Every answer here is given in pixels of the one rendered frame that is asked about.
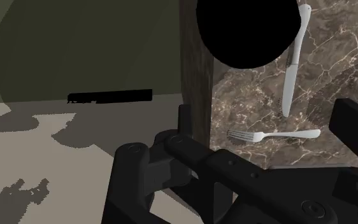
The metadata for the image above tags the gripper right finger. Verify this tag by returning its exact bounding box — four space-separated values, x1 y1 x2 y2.
327 98 358 206

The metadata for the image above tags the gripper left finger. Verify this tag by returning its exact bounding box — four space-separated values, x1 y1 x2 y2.
100 104 339 224

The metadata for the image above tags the silver fork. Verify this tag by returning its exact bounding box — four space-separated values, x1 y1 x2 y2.
226 129 322 144

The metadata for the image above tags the silver table knife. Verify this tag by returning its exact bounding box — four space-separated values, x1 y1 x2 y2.
282 3 312 118

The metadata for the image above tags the black round bowl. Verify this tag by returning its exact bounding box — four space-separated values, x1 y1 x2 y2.
196 0 303 70

